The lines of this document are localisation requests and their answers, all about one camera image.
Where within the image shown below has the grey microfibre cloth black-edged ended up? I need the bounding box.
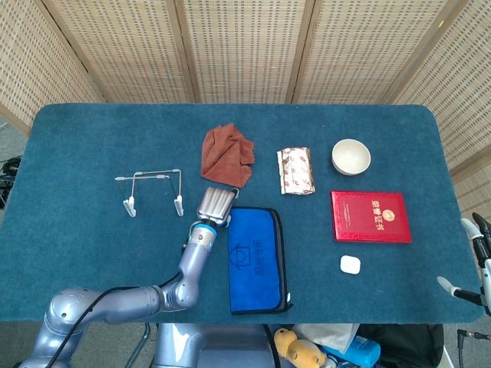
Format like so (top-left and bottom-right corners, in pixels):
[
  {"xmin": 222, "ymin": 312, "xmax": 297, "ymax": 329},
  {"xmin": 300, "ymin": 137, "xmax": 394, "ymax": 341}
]
[{"xmin": 227, "ymin": 206, "xmax": 295, "ymax": 316}]

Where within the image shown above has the white plastic bag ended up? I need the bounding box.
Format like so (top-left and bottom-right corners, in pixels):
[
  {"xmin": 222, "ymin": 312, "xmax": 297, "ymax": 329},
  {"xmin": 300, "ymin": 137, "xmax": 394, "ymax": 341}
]
[{"xmin": 293, "ymin": 324, "xmax": 360, "ymax": 353}]

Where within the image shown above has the gold foil packet red print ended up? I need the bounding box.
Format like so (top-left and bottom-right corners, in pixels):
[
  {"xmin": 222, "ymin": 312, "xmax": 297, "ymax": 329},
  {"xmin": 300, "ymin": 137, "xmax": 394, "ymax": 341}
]
[{"xmin": 275, "ymin": 146, "xmax": 317, "ymax": 196}]

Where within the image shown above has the grey robot torso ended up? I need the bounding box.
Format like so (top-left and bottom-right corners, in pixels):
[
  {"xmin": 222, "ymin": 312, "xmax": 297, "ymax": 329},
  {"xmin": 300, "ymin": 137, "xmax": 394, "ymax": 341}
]
[{"xmin": 153, "ymin": 323, "xmax": 285, "ymax": 368}]

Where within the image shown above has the crumpled orange-brown cloth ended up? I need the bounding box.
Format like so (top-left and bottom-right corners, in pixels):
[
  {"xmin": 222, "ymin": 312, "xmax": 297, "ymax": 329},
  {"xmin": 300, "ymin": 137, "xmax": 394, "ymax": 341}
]
[{"xmin": 200, "ymin": 122, "xmax": 256, "ymax": 189}]

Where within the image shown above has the cream ribbed bowl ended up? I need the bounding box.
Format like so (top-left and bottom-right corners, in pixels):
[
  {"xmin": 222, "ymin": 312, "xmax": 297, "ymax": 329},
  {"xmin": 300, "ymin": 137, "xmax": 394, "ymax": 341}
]
[{"xmin": 331, "ymin": 138, "xmax": 372, "ymax": 177}]

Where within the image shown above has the white wire folding stand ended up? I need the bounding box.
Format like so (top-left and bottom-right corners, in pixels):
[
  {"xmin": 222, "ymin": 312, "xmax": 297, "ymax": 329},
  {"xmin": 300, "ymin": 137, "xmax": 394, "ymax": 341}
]
[{"xmin": 115, "ymin": 167, "xmax": 185, "ymax": 219}]

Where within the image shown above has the black cable bundle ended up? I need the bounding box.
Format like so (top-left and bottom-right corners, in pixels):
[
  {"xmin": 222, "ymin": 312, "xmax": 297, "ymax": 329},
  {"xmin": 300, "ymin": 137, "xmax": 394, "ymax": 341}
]
[{"xmin": 0, "ymin": 156, "xmax": 22, "ymax": 210}]

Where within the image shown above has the blue carpet table mat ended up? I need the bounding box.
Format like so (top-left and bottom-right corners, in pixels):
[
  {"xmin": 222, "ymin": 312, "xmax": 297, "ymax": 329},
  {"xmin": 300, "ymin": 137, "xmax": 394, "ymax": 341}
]
[{"xmin": 0, "ymin": 103, "xmax": 485, "ymax": 325}]

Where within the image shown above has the black metal bracket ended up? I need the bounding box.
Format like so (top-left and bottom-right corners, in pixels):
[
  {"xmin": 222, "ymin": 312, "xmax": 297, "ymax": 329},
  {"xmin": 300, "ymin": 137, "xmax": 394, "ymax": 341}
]
[{"xmin": 456, "ymin": 328, "xmax": 491, "ymax": 368}]

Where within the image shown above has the white earbuds case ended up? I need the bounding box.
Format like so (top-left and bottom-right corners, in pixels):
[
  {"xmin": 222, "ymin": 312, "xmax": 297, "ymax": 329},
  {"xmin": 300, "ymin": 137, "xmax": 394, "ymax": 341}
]
[{"xmin": 339, "ymin": 255, "xmax": 362, "ymax": 275}]

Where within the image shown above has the blue plastic pack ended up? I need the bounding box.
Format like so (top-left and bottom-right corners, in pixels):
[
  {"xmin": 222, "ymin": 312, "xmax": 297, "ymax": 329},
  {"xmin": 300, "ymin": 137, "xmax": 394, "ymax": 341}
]
[{"xmin": 321, "ymin": 335, "xmax": 382, "ymax": 368}]

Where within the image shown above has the black bag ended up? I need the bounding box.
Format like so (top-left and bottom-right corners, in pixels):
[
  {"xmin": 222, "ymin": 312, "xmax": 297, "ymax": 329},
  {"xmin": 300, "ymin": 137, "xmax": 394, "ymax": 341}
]
[{"xmin": 356, "ymin": 324, "xmax": 445, "ymax": 368}]

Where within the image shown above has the yellow plush toy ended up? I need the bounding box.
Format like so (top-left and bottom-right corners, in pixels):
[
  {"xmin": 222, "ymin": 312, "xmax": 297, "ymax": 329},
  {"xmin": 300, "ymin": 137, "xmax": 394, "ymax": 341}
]
[{"xmin": 272, "ymin": 327, "xmax": 328, "ymax": 368}]

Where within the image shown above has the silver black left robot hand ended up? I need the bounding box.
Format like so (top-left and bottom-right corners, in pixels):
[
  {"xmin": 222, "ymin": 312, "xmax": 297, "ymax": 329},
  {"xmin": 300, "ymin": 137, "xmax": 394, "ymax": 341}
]
[{"xmin": 196, "ymin": 186, "xmax": 241, "ymax": 231}]

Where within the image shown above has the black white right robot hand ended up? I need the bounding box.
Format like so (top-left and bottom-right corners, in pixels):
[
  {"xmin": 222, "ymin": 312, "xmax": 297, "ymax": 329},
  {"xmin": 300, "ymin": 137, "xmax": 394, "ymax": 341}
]
[{"xmin": 437, "ymin": 212, "xmax": 491, "ymax": 310}]

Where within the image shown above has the woven bamboo folding screen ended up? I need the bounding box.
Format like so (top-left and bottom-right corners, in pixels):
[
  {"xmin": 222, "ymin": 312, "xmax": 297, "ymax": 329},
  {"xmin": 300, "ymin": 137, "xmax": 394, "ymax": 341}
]
[{"xmin": 0, "ymin": 0, "xmax": 491, "ymax": 215}]

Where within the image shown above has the red certificate booklet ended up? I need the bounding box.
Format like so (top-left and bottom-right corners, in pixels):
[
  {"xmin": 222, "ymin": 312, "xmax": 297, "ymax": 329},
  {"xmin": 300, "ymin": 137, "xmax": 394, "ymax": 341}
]
[{"xmin": 330, "ymin": 190, "xmax": 414, "ymax": 244}]

